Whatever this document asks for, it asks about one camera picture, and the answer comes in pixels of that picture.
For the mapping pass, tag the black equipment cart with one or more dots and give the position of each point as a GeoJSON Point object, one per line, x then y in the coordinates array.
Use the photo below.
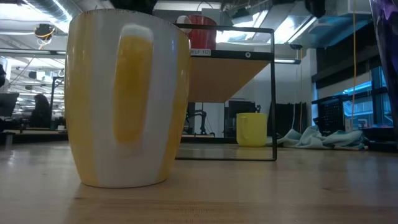
{"type": "Point", "coordinates": [236, 107]}

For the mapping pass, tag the background black robot arm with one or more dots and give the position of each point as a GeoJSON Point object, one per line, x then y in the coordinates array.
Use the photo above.
{"type": "Point", "coordinates": [202, 116]}

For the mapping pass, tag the light blue cloth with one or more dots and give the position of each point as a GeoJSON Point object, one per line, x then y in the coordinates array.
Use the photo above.
{"type": "Point", "coordinates": [311, 138]}

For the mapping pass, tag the yellow and white striped mug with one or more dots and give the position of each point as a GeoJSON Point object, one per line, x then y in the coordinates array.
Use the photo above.
{"type": "Point", "coordinates": [102, 93]}

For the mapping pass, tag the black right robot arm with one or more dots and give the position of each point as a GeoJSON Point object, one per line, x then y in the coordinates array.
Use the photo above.
{"type": "Point", "coordinates": [315, 7]}

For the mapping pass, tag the black metal frame stand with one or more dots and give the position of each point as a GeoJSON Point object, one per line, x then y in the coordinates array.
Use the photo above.
{"type": "Point", "coordinates": [52, 99]}

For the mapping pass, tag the ceiling light bar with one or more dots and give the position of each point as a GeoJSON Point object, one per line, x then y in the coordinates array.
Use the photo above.
{"type": "Point", "coordinates": [286, 61]}

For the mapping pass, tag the person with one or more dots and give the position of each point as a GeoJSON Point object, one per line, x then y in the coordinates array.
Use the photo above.
{"type": "Point", "coordinates": [40, 112]}

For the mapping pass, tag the black frame wooden shelf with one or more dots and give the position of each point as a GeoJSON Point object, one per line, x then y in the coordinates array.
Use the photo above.
{"type": "Point", "coordinates": [217, 77]}

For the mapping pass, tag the black plastic crate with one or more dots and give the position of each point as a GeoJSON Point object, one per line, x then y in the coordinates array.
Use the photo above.
{"type": "Point", "coordinates": [329, 115]}

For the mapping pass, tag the plain yellow mug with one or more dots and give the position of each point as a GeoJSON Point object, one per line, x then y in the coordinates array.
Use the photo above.
{"type": "Point", "coordinates": [253, 130]}

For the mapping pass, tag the white shelf label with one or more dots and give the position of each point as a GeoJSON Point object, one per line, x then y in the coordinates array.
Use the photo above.
{"type": "Point", "coordinates": [200, 52]}

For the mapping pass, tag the red cup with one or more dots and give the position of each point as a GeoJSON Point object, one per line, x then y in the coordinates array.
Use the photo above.
{"type": "Point", "coordinates": [202, 34]}

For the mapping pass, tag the small white cup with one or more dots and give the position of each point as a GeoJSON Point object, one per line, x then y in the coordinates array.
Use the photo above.
{"type": "Point", "coordinates": [61, 127]}

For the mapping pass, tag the purple cup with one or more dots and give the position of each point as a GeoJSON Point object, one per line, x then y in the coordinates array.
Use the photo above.
{"type": "Point", "coordinates": [388, 46]}

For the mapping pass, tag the round black ceiling device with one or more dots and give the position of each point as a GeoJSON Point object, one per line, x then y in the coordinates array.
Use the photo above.
{"type": "Point", "coordinates": [44, 31]}

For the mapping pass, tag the black panel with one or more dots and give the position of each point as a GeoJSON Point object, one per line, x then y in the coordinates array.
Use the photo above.
{"type": "Point", "coordinates": [286, 118]}

